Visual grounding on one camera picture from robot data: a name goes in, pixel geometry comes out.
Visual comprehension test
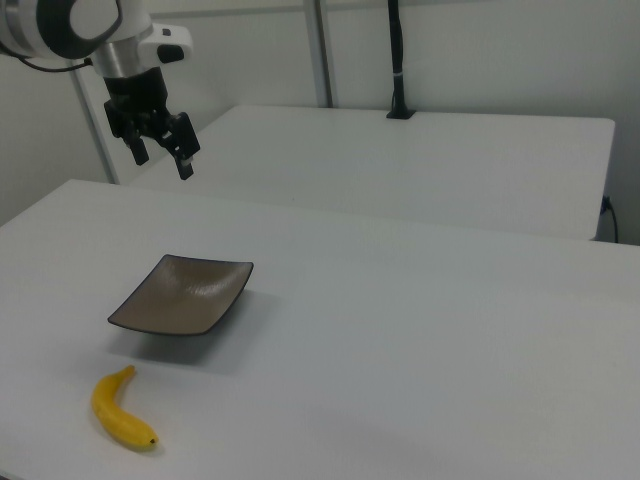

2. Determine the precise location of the black clamp mount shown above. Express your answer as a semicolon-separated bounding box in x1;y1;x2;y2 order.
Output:
385;0;416;120

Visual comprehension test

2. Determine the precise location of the square brown ceramic plate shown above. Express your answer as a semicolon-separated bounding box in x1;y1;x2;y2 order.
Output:
107;253;255;338

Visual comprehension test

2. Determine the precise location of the aluminium frame post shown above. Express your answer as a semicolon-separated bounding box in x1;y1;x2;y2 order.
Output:
73;69;121;184

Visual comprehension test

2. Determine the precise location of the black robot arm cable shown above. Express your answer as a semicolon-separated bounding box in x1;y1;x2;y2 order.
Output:
0;42;94;72

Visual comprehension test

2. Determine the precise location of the yellow banana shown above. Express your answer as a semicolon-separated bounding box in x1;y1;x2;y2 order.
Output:
90;364;160;453

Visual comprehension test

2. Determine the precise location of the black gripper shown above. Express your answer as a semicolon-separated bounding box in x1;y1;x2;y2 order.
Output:
102;67;202;181

